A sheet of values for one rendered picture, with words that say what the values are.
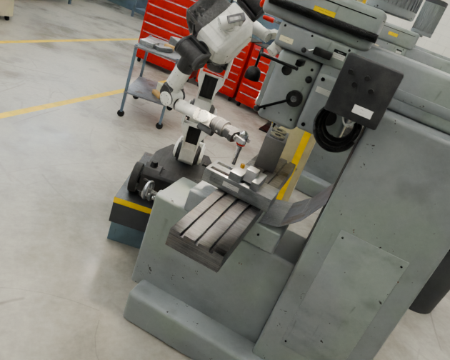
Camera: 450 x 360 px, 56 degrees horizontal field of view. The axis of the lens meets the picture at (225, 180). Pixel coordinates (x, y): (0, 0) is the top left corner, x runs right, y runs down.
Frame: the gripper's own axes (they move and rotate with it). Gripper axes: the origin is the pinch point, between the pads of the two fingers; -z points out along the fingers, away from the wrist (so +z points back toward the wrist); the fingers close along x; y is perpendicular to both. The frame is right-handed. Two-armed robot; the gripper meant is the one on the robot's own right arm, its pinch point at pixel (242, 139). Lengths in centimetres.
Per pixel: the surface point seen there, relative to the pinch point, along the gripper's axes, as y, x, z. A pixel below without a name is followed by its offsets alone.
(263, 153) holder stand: 10.9, 25.9, -2.1
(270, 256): 41, -10, -42
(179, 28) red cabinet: 39, 373, 369
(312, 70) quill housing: -46, -8, -23
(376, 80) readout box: -55, -28, -54
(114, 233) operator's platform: 108, 3, 67
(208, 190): 27.7, -13.6, 0.7
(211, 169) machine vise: 12.7, -21.2, -1.5
